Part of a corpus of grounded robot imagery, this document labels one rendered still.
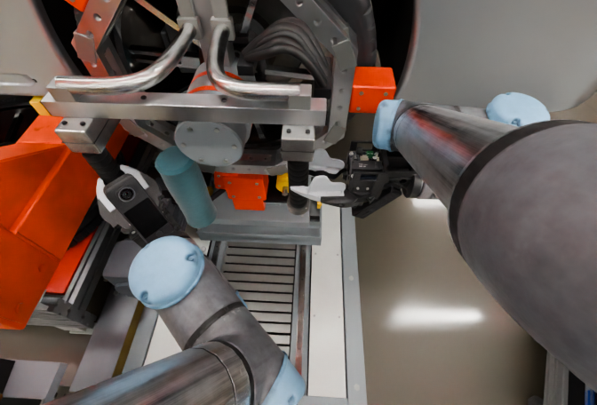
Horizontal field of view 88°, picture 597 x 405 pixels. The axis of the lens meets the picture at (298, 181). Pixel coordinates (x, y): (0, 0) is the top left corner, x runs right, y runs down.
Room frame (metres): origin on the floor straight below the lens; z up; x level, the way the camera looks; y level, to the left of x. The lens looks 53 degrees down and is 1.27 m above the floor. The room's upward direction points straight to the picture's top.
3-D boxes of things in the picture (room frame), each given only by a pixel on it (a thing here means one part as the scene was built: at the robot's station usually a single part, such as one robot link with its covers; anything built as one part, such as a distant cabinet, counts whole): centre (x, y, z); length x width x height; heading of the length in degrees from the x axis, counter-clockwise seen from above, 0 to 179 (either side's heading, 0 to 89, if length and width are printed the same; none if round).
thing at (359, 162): (0.33, -0.14, 0.86); 0.12 x 0.08 x 0.09; 88
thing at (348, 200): (0.30, -0.08, 0.83); 0.09 x 0.05 x 0.02; 96
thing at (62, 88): (0.46, 0.26, 1.03); 0.19 x 0.18 x 0.11; 177
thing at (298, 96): (0.45, 0.07, 1.03); 0.19 x 0.18 x 0.11; 177
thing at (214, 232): (0.74, 0.15, 0.13); 0.50 x 0.36 x 0.10; 87
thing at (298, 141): (0.36, 0.00, 0.93); 0.09 x 0.05 x 0.05; 177
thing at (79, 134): (0.38, 0.34, 0.93); 0.09 x 0.05 x 0.05; 177
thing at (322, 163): (0.36, -0.04, 0.85); 0.09 x 0.03 x 0.06; 79
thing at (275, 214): (0.74, 0.15, 0.32); 0.40 x 0.30 x 0.28; 87
